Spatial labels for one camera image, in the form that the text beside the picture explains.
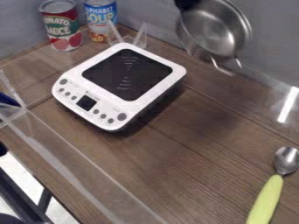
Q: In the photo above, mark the alphabet soup can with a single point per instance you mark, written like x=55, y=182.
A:
x=100, y=12

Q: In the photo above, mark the tomato sauce can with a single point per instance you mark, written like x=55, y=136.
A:
x=60, y=20

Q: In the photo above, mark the clear acrylic barrier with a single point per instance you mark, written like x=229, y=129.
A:
x=116, y=203

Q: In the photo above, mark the silver pot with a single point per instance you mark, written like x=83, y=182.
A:
x=214, y=30

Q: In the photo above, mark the spoon with yellow-green handle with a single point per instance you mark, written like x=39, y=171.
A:
x=265, y=206

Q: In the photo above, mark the white and black stove top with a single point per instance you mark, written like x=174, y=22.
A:
x=111, y=87

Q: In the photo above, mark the clear acrylic corner bracket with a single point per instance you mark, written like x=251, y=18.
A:
x=135, y=38

